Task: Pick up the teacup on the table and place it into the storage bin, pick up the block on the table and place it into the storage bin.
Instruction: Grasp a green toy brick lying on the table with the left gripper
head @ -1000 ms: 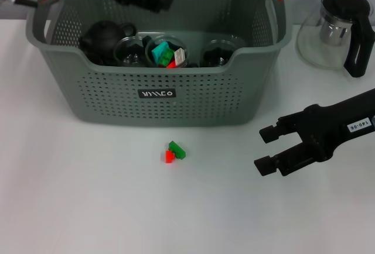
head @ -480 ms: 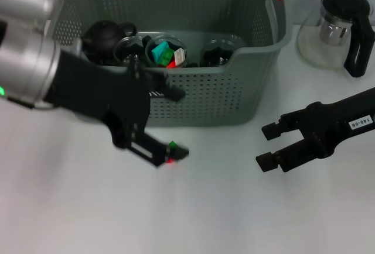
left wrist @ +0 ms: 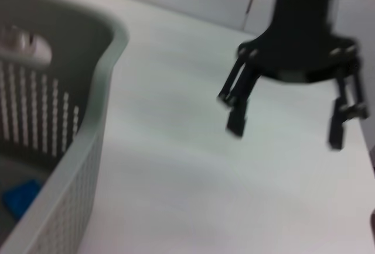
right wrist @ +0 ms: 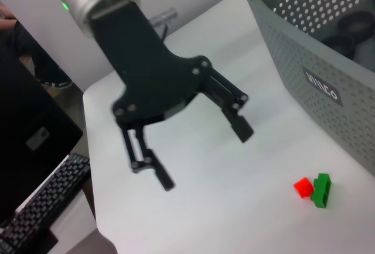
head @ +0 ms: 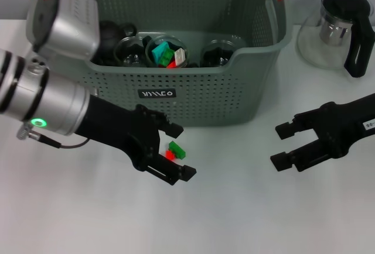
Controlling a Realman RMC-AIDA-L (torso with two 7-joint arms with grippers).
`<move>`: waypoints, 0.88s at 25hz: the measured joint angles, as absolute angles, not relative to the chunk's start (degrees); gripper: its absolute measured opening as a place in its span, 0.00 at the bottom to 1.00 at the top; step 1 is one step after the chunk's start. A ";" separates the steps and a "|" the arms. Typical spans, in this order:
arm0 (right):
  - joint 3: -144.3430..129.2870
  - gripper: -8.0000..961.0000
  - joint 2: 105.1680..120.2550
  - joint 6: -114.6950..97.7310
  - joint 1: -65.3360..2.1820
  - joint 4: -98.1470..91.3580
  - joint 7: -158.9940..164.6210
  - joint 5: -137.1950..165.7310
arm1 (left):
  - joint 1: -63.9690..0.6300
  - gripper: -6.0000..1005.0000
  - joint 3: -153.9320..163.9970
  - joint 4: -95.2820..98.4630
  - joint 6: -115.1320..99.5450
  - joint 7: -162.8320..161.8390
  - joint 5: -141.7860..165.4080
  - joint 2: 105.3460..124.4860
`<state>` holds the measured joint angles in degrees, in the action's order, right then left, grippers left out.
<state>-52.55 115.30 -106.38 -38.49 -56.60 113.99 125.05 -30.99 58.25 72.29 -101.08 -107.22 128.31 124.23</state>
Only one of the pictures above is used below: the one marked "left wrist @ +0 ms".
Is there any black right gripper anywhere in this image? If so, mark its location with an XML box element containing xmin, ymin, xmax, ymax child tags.
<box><xmin>237</xmin><ymin>0</ymin><xmax>369</xmax><ymax>150</ymax></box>

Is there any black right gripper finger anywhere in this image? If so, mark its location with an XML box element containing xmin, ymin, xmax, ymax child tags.
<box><xmin>217</xmin><ymin>56</ymin><xmax>260</xmax><ymax>138</ymax></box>

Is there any blue square building plate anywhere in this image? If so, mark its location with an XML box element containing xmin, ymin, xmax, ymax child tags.
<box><xmin>2</xmin><ymin>179</ymin><xmax>41</xmax><ymax>218</ymax></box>

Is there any grey-green perforated storage bin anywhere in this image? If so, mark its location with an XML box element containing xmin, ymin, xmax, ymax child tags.
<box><xmin>0</xmin><ymin>0</ymin><xmax>130</xmax><ymax>254</ymax></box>

